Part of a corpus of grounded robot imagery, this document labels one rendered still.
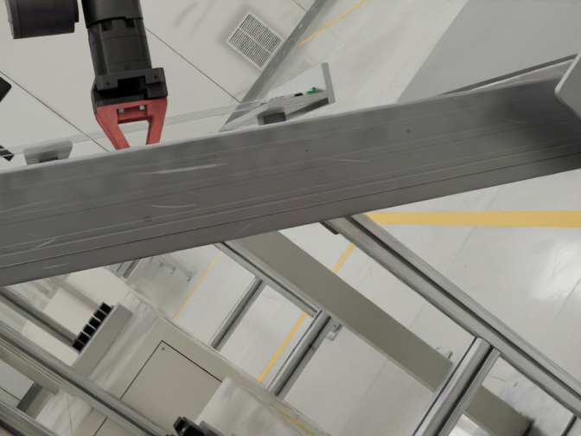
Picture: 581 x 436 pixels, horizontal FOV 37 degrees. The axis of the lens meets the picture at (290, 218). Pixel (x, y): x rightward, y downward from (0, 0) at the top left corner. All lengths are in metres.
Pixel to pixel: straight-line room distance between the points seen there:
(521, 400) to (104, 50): 1.19
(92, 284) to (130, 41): 4.69
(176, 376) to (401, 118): 1.51
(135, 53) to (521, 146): 0.43
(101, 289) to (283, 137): 5.03
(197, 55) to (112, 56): 8.00
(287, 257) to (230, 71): 7.44
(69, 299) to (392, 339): 4.09
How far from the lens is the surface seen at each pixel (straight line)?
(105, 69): 0.86
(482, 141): 0.56
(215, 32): 8.93
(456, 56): 1.39
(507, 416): 1.70
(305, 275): 1.50
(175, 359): 1.98
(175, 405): 2.00
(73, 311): 5.52
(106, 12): 0.87
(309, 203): 0.51
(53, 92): 8.66
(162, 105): 0.85
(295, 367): 2.02
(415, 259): 1.30
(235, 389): 1.16
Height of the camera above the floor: 0.95
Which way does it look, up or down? 13 degrees down
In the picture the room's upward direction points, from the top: 53 degrees counter-clockwise
